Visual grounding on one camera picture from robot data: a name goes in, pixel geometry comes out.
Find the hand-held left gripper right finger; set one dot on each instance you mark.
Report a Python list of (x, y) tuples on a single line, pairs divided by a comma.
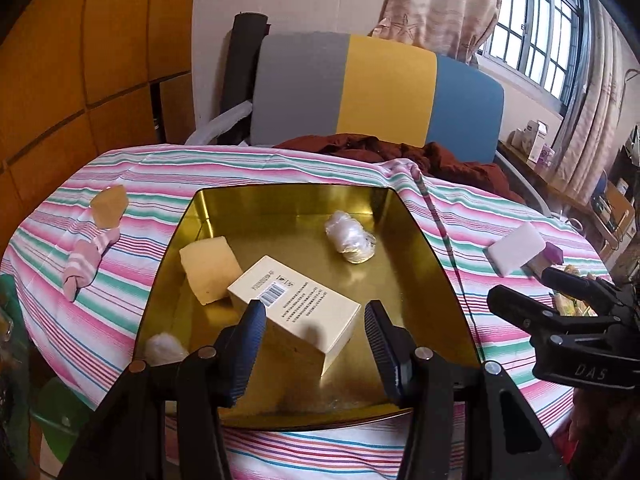
[(382, 352)]

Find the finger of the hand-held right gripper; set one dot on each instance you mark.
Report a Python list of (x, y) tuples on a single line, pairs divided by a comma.
[(575, 285), (520, 310)]

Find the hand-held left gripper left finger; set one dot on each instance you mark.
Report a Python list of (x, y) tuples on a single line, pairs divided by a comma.
[(250, 342)]

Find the white rectangular block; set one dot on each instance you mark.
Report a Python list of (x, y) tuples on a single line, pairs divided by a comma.
[(515, 250)]

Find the cream cardboard box with barcode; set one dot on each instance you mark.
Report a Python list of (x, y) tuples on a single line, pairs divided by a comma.
[(305, 300)]

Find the gold metal tin tray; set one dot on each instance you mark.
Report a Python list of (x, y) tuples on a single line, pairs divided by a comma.
[(405, 265)]

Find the person's right forearm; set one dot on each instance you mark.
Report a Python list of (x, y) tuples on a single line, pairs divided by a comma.
[(607, 435)]

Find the small colourful trinket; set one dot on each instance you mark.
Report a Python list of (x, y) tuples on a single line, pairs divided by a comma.
[(571, 270)]

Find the small purple block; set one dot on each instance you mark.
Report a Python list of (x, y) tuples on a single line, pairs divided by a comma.
[(554, 252)]

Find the yellow sponge block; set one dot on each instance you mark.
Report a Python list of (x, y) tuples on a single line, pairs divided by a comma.
[(207, 270)]

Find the white cotton ball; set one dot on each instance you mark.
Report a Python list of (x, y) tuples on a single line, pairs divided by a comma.
[(162, 350)]

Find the tan cardboard box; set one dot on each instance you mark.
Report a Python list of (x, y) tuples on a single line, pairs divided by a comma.
[(617, 207)]

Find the wooden side desk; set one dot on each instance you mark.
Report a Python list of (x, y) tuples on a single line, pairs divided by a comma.
[(545, 180)]

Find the clear plastic wrapped bundle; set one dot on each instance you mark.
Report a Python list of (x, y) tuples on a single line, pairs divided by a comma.
[(350, 237)]

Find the small purple box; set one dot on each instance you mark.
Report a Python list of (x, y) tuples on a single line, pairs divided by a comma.
[(547, 156)]

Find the white carton box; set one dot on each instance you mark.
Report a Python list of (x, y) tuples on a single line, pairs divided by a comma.
[(534, 139)]

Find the dark red cloth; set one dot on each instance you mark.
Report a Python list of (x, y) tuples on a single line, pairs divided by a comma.
[(450, 165)]

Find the beige patterned curtain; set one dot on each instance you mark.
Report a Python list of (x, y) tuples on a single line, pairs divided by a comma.
[(445, 5), (595, 120)]

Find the pink striped sock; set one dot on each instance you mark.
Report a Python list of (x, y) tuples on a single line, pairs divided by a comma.
[(87, 260)]

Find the striped tablecloth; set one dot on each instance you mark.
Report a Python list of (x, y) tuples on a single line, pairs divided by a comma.
[(310, 170)]

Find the green plastic basin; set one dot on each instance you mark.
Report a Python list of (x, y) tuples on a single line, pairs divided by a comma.
[(60, 420)]

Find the brown cardboard panel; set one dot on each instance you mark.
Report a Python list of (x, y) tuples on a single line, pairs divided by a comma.
[(177, 107)]

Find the grey yellow blue chair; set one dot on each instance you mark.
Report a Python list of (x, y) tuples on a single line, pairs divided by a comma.
[(385, 90)]

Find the barred window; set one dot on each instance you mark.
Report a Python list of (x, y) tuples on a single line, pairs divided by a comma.
[(535, 30)]

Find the black rolled mat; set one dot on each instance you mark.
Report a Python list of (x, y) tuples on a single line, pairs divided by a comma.
[(240, 70)]

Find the orange wooden wardrobe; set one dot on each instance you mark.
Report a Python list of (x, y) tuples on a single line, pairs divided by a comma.
[(75, 75)]

